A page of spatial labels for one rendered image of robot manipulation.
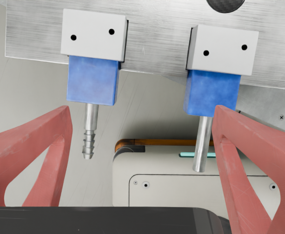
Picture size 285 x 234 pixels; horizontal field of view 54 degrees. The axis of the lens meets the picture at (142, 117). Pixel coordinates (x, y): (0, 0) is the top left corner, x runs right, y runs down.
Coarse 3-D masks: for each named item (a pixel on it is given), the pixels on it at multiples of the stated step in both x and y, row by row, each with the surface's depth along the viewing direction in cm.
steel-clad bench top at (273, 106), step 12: (0, 0) 30; (240, 84) 31; (240, 96) 32; (252, 96) 32; (264, 96) 32; (276, 96) 32; (240, 108) 32; (252, 108) 32; (264, 108) 32; (276, 108) 32; (264, 120) 32; (276, 120) 32
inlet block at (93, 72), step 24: (72, 24) 23; (96, 24) 23; (120, 24) 23; (72, 48) 23; (96, 48) 23; (120, 48) 23; (72, 72) 24; (96, 72) 24; (72, 96) 25; (96, 96) 25; (96, 120) 26
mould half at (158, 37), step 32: (32, 0) 25; (64, 0) 25; (96, 0) 25; (128, 0) 25; (160, 0) 25; (192, 0) 25; (256, 0) 25; (32, 32) 25; (128, 32) 25; (160, 32) 25; (128, 64) 26; (160, 64) 26; (256, 64) 26
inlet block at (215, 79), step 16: (192, 32) 25; (208, 32) 23; (224, 32) 23; (240, 32) 23; (256, 32) 23; (192, 48) 24; (208, 48) 23; (224, 48) 23; (240, 48) 23; (192, 64) 23; (208, 64) 23; (224, 64) 23; (240, 64) 23; (192, 80) 25; (208, 80) 25; (224, 80) 25; (192, 96) 25; (208, 96) 25; (224, 96) 25; (192, 112) 25; (208, 112) 25; (208, 128) 26; (208, 144) 27
